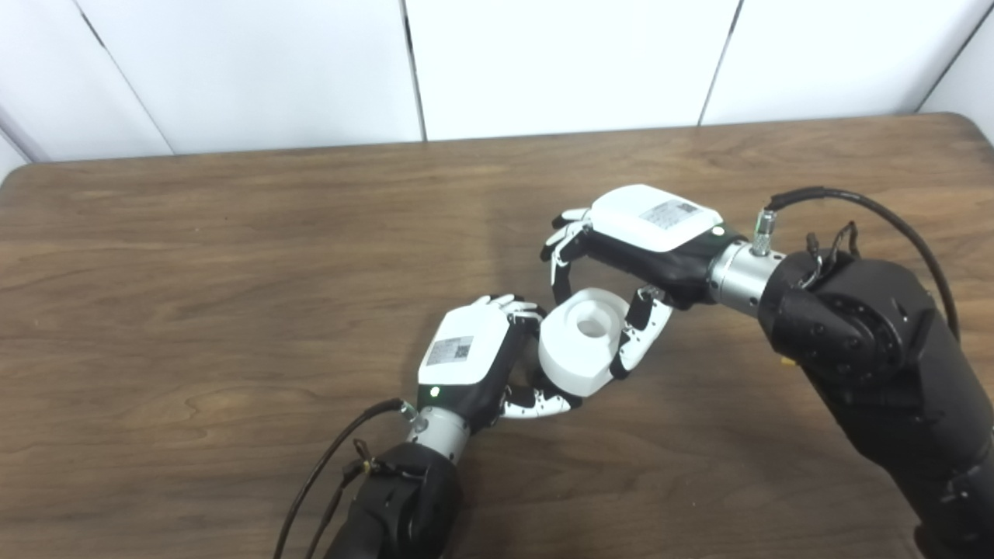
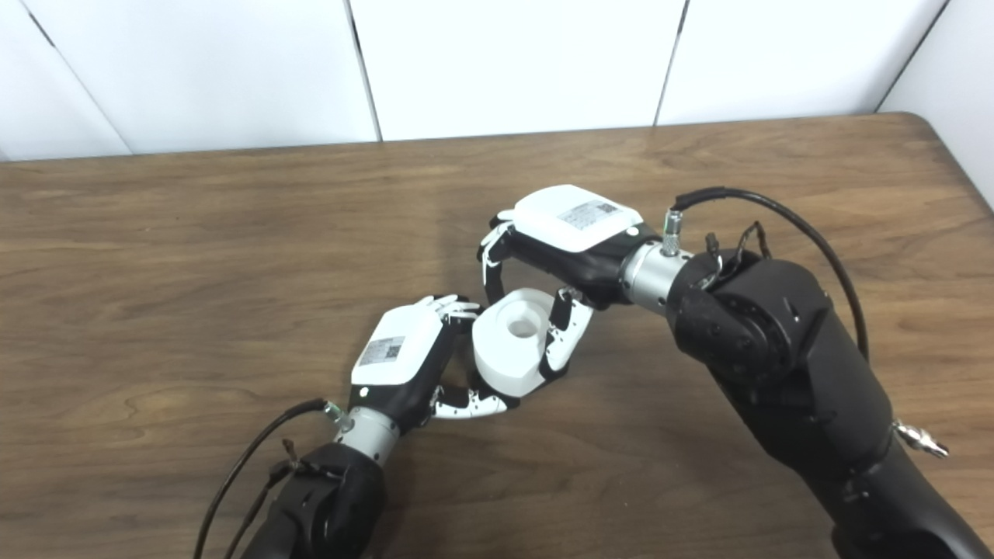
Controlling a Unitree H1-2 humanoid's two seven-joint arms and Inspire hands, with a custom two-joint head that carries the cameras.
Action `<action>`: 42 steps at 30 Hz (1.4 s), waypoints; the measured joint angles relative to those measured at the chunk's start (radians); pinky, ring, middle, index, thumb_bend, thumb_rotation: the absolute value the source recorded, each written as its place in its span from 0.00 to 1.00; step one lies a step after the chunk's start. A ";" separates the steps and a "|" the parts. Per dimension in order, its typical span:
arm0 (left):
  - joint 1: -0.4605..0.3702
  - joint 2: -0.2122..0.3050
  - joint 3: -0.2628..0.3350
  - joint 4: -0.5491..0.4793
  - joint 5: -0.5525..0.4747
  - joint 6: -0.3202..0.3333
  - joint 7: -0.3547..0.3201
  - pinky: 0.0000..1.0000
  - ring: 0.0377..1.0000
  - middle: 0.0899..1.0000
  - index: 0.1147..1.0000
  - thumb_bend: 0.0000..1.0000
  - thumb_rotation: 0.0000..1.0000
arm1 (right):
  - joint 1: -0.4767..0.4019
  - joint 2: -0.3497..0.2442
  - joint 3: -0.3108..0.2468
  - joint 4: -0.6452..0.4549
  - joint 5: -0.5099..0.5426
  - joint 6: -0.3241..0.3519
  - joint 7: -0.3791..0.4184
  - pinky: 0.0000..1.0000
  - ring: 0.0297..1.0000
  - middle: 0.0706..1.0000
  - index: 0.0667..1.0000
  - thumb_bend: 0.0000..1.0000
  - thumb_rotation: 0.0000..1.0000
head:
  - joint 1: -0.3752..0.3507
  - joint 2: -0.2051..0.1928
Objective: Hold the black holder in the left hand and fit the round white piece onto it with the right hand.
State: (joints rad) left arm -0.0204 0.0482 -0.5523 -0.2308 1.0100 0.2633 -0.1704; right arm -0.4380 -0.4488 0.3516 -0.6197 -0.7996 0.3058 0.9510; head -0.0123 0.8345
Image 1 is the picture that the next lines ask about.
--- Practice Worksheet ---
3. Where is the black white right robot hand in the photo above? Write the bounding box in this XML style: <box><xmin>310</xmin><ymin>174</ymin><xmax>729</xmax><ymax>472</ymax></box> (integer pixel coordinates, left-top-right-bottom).
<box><xmin>541</xmin><ymin>184</ymin><xmax>725</xmax><ymax>381</ymax></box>

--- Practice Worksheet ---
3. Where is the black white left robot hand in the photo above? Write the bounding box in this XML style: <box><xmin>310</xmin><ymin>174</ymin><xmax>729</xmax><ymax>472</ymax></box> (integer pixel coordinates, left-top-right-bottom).
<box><xmin>417</xmin><ymin>293</ymin><xmax>583</xmax><ymax>432</ymax></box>

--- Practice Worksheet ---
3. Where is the round white plastic piece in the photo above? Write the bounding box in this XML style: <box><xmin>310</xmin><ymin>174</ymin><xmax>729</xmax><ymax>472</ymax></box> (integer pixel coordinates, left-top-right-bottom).
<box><xmin>538</xmin><ymin>287</ymin><xmax>634</xmax><ymax>398</ymax></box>

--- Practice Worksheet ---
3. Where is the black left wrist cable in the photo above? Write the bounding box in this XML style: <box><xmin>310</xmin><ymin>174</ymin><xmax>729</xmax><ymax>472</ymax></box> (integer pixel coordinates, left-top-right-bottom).
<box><xmin>272</xmin><ymin>398</ymin><xmax>424</xmax><ymax>559</ymax></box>

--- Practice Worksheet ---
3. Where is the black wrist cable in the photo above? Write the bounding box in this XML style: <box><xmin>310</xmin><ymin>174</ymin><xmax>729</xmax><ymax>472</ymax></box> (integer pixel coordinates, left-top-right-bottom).
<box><xmin>272</xmin><ymin>398</ymin><xmax>424</xmax><ymax>559</ymax></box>
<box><xmin>752</xmin><ymin>186</ymin><xmax>961</xmax><ymax>342</ymax></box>

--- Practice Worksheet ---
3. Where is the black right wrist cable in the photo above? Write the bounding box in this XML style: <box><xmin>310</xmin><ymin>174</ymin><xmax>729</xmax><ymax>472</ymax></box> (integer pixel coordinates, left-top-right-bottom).
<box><xmin>752</xmin><ymin>186</ymin><xmax>961</xmax><ymax>342</ymax></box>

